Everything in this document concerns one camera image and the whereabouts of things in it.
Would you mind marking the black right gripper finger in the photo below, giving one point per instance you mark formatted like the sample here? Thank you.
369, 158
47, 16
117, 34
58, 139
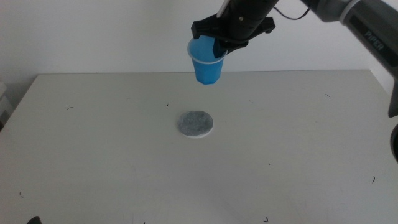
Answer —
219, 49
237, 44

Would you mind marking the blue plastic cup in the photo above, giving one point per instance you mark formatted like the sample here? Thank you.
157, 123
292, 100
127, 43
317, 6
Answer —
206, 68

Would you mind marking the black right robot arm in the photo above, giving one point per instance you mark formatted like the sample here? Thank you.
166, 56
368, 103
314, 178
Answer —
370, 28

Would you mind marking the round grey cup mat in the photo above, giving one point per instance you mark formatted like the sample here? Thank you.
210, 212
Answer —
195, 124

